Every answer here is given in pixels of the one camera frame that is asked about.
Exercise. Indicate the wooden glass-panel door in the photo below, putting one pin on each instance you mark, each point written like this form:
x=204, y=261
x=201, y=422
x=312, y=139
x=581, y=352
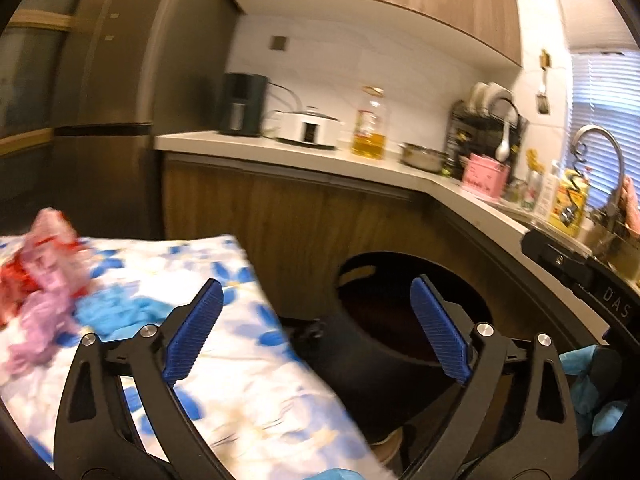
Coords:
x=30, y=21

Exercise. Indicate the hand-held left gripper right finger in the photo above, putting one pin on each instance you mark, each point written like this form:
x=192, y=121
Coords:
x=440, y=332

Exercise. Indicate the cooking oil bottle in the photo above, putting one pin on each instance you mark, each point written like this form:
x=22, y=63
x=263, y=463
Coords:
x=370, y=142

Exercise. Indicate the black round bin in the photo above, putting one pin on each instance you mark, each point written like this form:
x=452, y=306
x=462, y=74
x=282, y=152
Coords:
x=350, y=360

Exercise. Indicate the blue floral tablecloth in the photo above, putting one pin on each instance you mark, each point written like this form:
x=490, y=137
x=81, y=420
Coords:
x=260, y=360

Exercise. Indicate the beer can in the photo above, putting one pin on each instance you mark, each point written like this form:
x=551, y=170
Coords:
x=530, y=192

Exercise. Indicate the black air fryer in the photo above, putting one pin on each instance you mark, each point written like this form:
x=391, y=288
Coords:
x=242, y=105

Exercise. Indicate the dark wall socket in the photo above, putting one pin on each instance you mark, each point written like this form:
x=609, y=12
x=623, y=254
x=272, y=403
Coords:
x=278, y=43

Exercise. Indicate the red plastic bag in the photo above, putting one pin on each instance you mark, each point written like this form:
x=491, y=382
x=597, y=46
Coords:
x=12, y=282

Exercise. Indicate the pink utensil holder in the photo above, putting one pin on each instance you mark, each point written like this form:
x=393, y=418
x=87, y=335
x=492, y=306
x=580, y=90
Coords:
x=482, y=177

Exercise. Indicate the wooden base cabinet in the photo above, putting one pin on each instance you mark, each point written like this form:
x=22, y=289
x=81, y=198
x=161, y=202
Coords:
x=280, y=210

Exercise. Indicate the steel bowl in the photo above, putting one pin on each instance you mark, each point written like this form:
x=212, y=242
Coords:
x=422, y=157

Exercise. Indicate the pink cloth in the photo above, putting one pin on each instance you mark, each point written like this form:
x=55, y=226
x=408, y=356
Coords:
x=631, y=205

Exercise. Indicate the black dish rack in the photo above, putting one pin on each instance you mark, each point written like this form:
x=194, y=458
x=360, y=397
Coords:
x=457, y=130

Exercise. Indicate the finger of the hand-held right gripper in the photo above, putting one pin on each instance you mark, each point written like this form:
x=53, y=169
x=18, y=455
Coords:
x=555, y=260

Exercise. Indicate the white soap bottle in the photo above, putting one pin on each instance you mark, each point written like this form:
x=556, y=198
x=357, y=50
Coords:
x=549, y=190

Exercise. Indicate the chrome faucet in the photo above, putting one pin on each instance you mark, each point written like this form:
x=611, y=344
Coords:
x=597, y=130

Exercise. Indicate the yellow detergent bottle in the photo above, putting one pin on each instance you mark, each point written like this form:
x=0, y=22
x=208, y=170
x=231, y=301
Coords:
x=565, y=210

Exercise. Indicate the white electric cooker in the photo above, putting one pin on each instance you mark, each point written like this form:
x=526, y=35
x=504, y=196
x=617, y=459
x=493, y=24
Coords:
x=305, y=130

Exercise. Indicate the hanging metal spatula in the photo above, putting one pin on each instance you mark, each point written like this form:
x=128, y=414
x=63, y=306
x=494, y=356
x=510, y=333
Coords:
x=542, y=102

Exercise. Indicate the white plate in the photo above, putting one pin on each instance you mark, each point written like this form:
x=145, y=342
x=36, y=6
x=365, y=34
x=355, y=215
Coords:
x=477, y=94
x=500, y=94

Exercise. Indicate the white ladle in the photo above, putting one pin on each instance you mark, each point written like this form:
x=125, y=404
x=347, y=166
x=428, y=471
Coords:
x=503, y=147

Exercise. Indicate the person's right hand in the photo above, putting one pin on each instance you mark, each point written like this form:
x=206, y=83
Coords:
x=580, y=385

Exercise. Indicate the pink and red bag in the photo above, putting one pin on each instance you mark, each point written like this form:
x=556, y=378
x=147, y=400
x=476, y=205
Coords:
x=40, y=320

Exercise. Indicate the dark grey refrigerator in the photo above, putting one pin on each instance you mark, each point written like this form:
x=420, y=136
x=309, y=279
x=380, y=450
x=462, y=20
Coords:
x=115, y=60

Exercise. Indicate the yellow plastic utensil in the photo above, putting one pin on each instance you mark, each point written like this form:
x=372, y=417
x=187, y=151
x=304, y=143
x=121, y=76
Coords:
x=534, y=159

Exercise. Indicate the white window blind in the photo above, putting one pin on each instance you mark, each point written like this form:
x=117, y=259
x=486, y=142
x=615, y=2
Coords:
x=607, y=95

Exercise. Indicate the steel sink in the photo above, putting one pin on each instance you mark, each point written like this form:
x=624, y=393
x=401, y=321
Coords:
x=615, y=255

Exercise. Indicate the person's left hand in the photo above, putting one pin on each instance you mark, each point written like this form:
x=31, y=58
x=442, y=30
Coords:
x=345, y=475

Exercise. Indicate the beige kitchen countertop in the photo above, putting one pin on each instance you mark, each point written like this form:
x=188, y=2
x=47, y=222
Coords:
x=240, y=142

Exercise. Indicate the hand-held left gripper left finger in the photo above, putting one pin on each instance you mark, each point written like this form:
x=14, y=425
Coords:
x=195, y=332

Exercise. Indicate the blue disposable glove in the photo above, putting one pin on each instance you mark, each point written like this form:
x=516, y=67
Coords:
x=120, y=310

